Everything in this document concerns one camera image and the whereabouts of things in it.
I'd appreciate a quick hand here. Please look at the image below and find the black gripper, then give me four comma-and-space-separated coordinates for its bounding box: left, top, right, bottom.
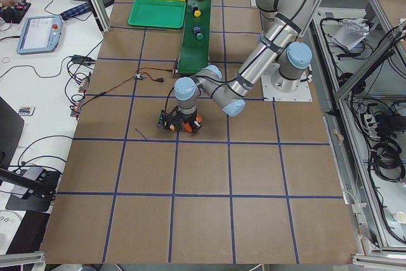
161, 107, 198, 131

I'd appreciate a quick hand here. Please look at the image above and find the orange cylinder labelled 4680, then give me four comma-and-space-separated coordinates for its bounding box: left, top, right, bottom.
183, 114, 202, 133

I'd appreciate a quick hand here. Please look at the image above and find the yellow push button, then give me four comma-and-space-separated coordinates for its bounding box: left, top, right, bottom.
192, 4, 202, 18
164, 121, 176, 131

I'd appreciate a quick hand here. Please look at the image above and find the green push button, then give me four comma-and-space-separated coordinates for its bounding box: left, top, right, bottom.
193, 26, 204, 41
157, 112, 167, 129

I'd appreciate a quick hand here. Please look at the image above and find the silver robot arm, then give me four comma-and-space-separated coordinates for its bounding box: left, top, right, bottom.
157, 0, 313, 133

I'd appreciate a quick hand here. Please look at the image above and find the green plastic tray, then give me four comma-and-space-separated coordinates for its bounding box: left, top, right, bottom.
128, 0, 186, 29

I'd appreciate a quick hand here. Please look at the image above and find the green conveyor belt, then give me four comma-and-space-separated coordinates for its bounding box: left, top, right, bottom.
174, 0, 212, 76

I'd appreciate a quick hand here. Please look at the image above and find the black power adapter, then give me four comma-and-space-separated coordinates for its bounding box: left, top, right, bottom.
102, 0, 115, 8

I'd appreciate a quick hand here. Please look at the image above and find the folded blue plaid umbrella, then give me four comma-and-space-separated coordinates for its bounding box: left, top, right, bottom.
60, 3, 91, 20

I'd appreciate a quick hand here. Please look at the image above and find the crumpled white paper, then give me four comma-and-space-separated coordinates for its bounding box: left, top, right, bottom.
332, 18, 370, 51

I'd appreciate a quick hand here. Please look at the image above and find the near teach pendant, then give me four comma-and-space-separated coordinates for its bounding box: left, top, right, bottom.
16, 15, 63, 55

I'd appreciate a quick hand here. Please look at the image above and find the red black power cable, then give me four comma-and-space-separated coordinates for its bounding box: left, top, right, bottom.
79, 67, 176, 107

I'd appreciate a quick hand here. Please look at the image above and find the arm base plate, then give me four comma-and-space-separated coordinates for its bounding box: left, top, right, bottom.
261, 63, 313, 102

